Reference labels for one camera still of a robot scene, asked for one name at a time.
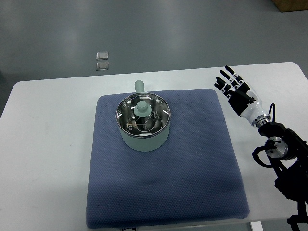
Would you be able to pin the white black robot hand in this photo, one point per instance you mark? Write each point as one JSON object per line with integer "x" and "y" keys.
{"x": 242, "y": 98}

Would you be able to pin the glass lid with green knob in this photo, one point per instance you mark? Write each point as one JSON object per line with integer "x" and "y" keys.
{"x": 143, "y": 115}

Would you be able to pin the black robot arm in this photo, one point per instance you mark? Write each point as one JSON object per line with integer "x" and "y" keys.
{"x": 287, "y": 154}

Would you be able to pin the mint green pot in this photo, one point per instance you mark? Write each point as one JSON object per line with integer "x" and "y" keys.
{"x": 147, "y": 144}

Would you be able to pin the blue quilted mat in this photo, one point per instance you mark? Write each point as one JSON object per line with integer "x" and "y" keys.
{"x": 193, "y": 176}

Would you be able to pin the brown cardboard box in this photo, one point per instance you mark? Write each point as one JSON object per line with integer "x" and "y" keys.
{"x": 291, "y": 5}

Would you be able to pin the upper floor socket plate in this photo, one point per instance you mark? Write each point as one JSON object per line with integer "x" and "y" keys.
{"x": 103, "y": 55}

